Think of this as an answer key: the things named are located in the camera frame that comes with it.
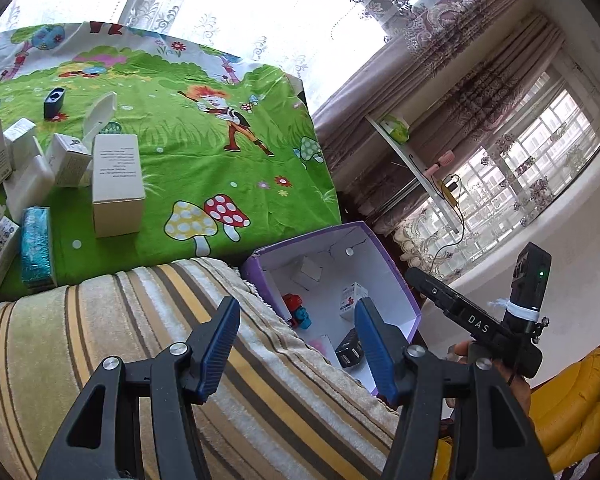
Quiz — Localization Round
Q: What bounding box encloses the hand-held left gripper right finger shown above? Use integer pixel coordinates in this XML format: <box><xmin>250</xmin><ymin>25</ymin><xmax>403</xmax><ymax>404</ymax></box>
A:
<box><xmin>354</xmin><ymin>297</ymin><xmax>556</xmax><ymax>480</ymax></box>

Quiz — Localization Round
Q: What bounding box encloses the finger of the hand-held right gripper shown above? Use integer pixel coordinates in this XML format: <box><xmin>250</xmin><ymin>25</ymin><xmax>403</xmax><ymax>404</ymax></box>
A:
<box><xmin>405</xmin><ymin>266</ymin><xmax>453</xmax><ymax>313</ymax></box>

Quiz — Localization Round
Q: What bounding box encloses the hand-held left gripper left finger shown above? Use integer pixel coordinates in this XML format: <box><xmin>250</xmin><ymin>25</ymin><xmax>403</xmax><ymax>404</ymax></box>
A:
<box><xmin>37</xmin><ymin>296</ymin><xmax>242</xmax><ymax>480</ymax></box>

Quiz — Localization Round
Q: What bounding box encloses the purple cardboard box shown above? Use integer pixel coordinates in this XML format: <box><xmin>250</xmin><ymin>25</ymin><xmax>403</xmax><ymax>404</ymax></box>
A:
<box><xmin>240</xmin><ymin>221</ymin><xmax>423</xmax><ymax>403</ymax></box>

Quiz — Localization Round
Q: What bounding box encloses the small white printed box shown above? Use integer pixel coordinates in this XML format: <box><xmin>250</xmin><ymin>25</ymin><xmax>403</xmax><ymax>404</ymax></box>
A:
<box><xmin>338</xmin><ymin>282</ymin><xmax>371</xmax><ymax>322</ymax></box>

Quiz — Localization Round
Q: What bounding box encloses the small colourful toy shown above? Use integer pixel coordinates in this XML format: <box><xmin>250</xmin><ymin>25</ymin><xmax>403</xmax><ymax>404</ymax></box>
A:
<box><xmin>282</xmin><ymin>292</ymin><xmax>312</xmax><ymax>330</ymax></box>

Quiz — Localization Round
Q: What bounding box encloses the person's right hand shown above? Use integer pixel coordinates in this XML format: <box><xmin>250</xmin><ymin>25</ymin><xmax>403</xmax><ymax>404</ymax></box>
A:
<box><xmin>447</xmin><ymin>340</ymin><xmax>531</xmax><ymax>411</ymax></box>

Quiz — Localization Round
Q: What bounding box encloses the small plain white box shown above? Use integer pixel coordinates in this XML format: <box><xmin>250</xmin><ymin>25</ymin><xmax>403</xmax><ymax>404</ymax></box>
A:
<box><xmin>2</xmin><ymin>117</ymin><xmax>37</xmax><ymax>161</ymax></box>
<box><xmin>299</xmin><ymin>256</ymin><xmax>325</xmax><ymax>291</ymax></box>

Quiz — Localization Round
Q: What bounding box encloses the pink small item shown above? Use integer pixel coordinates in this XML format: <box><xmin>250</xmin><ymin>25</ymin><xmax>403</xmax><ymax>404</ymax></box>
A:
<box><xmin>430</xmin><ymin>150</ymin><xmax>456</xmax><ymax>173</ymax></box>

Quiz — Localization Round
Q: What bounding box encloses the yellow cushion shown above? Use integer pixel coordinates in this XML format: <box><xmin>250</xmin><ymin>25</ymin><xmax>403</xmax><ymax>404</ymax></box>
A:
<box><xmin>437</xmin><ymin>347</ymin><xmax>600</xmax><ymax>473</ymax></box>

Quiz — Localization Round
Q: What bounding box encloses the white shelf board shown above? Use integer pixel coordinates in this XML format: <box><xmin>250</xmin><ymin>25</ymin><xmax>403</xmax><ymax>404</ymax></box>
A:
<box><xmin>365</xmin><ymin>112</ymin><xmax>468</xmax><ymax>236</ymax></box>

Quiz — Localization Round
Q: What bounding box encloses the green and white packet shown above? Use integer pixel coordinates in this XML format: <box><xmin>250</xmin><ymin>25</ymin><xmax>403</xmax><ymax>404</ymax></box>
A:
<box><xmin>382</xmin><ymin>114</ymin><xmax>412</xmax><ymax>142</ymax></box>

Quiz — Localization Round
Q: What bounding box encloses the striped plush blanket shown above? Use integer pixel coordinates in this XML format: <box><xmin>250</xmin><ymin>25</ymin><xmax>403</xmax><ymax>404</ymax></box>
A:
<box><xmin>0</xmin><ymin>257</ymin><xmax>406</xmax><ymax>480</ymax></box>

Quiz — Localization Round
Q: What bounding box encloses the tall white text box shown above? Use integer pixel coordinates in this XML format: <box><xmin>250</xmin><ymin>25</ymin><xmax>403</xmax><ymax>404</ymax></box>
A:
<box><xmin>91</xmin><ymin>133</ymin><xmax>147</xmax><ymax>238</ymax></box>

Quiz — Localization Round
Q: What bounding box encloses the mauve patterned curtain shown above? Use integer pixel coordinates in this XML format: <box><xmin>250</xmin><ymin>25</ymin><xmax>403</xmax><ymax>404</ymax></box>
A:
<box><xmin>310</xmin><ymin>7</ymin><xmax>568</xmax><ymax>241</ymax></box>

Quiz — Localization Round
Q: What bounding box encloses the teal tissue pack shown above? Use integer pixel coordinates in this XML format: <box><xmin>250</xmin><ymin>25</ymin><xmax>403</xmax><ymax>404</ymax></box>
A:
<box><xmin>20</xmin><ymin>206</ymin><xmax>56</xmax><ymax>291</ymax></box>

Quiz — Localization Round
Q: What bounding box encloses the green cartoon printed cloth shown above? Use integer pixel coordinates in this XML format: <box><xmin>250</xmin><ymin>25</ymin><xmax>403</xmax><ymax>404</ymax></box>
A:
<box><xmin>0</xmin><ymin>21</ymin><xmax>343</xmax><ymax>306</ymax></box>

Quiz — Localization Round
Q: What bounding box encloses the white box with logo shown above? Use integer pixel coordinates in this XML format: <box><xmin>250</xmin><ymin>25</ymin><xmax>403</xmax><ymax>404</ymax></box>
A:
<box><xmin>45</xmin><ymin>132</ymin><xmax>93</xmax><ymax>188</ymax></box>

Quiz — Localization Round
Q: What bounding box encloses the dark blue small box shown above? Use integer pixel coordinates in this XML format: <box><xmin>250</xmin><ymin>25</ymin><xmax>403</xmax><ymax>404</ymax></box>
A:
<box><xmin>43</xmin><ymin>87</ymin><xmax>67</xmax><ymax>120</ymax></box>

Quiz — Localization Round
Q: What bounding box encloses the white lace curtain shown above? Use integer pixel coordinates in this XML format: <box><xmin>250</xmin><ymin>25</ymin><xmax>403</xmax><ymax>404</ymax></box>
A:
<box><xmin>0</xmin><ymin>0</ymin><xmax>541</xmax><ymax>106</ymax></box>

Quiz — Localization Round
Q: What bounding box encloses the black cable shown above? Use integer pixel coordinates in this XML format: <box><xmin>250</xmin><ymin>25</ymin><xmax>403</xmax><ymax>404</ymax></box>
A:
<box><xmin>432</xmin><ymin>172</ymin><xmax>468</xmax><ymax>271</ymax></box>

